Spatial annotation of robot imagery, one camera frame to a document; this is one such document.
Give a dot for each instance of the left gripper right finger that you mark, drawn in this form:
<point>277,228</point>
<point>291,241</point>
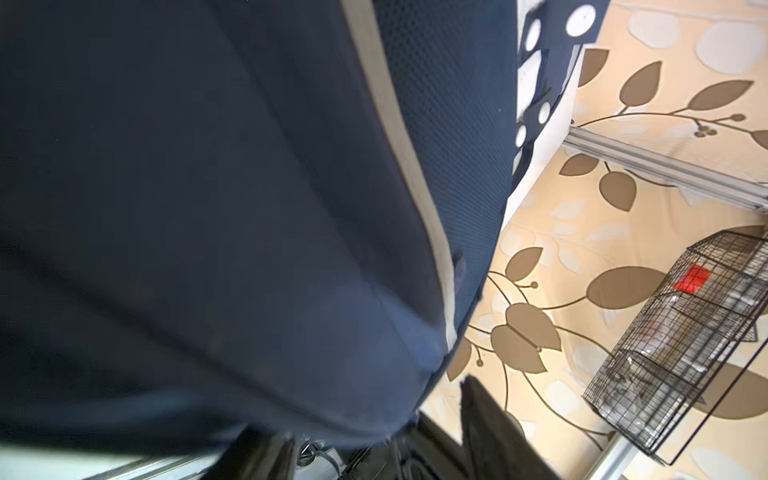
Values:
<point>494,447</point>

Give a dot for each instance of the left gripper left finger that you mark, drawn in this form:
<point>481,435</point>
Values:
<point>256,456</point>

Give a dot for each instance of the navy blue student backpack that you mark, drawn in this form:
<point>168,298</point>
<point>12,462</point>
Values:
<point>277,214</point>

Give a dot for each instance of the red object in basket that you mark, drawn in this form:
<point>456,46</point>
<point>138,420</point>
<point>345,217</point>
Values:
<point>693,279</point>

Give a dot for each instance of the right wire basket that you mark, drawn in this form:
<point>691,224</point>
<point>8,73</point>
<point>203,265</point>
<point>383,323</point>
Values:
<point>666,361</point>

